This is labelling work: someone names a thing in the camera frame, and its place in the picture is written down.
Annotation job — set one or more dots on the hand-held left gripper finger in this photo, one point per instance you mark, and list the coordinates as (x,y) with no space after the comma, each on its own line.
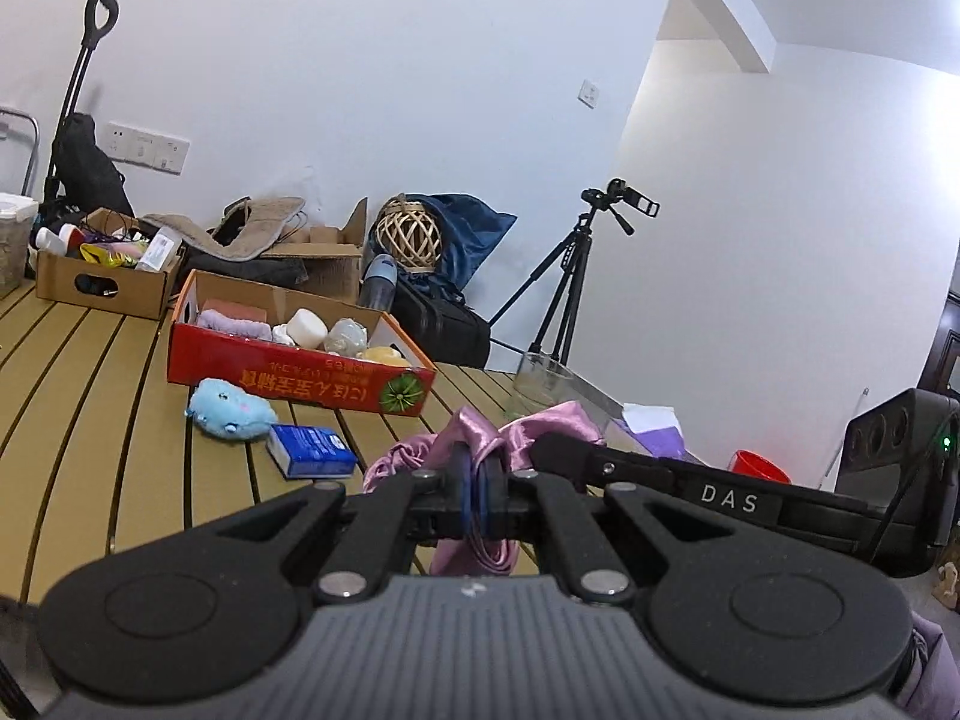
(468,495)
(487,495)

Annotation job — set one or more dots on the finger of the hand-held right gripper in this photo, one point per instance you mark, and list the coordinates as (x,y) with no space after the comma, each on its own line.
(592,457)

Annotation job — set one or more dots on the pink satin cloth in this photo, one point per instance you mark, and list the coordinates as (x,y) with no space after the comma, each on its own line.
(517,431)

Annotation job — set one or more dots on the red cardboard box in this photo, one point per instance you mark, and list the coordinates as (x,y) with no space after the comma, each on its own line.
(285,371)

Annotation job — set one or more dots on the person's right forearm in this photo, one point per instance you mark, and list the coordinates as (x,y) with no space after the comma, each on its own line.
(937,675)

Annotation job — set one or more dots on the yellow soft item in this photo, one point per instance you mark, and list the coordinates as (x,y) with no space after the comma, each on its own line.
(382,355)

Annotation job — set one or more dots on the purple white cloth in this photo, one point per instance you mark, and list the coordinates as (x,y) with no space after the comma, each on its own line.
(652,427)

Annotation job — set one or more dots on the clear plastic cup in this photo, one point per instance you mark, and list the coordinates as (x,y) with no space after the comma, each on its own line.
(541,386)

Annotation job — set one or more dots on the blue tissue packet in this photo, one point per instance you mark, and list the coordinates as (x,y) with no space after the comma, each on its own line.
(311,450)

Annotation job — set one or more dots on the black equipment bag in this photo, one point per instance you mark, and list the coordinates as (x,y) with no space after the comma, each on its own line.
(442,330)

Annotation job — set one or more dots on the dark wooden door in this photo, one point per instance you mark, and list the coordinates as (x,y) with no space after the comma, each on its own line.
(943,352)

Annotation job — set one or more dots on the black tripod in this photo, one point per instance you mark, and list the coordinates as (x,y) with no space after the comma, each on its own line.
(559,277)

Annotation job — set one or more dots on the grey green round plush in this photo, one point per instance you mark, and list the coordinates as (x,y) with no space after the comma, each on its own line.
(346,336)

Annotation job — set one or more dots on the grey water bottle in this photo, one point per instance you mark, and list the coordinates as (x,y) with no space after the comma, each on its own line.
(377,283)

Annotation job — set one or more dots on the white tape roll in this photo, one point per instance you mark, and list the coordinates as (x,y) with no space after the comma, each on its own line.
(307,328)

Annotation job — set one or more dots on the blue cloth bag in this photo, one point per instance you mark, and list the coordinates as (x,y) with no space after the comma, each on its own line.
(469,240)

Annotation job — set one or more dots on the light blue plush toy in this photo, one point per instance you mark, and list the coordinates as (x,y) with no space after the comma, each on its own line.
(229,409)

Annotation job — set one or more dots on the wicker ball lantern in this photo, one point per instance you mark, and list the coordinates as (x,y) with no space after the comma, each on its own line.
(405,234)

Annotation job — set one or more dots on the open brown cardboard box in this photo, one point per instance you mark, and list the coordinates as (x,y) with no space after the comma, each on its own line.
(322,266)

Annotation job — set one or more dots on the purple folded towel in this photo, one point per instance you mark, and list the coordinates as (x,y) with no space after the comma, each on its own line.
(232,326)

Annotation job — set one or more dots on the black cloth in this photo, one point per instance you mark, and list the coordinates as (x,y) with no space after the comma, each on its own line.
(277,270)

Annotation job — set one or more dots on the reddish brown sponge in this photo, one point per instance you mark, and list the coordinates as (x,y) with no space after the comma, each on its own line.
(236,309)

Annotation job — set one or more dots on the beige mat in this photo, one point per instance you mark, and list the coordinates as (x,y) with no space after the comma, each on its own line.
(259,229)

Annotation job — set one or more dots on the white small carton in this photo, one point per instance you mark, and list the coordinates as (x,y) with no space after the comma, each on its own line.
(157,249)

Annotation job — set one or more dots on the colourful snack packet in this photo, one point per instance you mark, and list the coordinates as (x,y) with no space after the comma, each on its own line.
(109,256)

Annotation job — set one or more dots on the white bottle red cap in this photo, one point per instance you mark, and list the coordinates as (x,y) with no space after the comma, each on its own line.
(56,238)

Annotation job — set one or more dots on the black trolley bag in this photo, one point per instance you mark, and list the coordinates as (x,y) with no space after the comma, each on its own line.
(90,165)

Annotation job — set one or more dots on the white lidded plastic container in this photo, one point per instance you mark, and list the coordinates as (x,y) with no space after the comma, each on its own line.
(15,247)

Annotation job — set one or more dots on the black folding trolley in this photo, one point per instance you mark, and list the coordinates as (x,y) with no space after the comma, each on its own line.
(84,67)

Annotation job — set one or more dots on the black video camera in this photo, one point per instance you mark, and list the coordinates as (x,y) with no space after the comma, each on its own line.
(626,199)

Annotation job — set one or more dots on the white wall socket strip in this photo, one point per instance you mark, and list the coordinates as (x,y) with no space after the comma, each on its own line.
(146,148)

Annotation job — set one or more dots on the metal tube frame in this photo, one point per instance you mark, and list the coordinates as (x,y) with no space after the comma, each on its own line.
(28,135)

